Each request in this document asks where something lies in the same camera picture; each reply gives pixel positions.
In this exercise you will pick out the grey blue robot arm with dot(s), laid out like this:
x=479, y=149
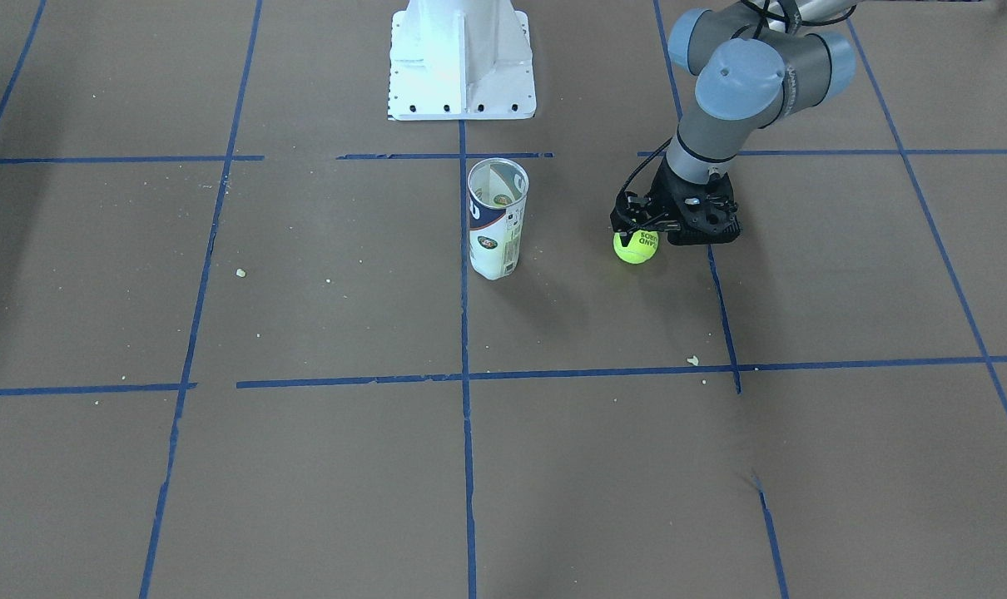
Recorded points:
x=754, y=64

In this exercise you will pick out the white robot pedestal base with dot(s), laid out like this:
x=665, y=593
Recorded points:
x=453, y=60

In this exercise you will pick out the clear tennis ball can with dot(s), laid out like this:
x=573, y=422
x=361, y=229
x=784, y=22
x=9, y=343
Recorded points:
x=498, y=190

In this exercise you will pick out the yellow-green tennis ball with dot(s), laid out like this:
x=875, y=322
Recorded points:
x=637, y=248

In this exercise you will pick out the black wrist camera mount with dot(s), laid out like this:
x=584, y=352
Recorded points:
x=633, y=212

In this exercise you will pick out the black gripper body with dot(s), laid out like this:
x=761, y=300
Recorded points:
x=661, y=198

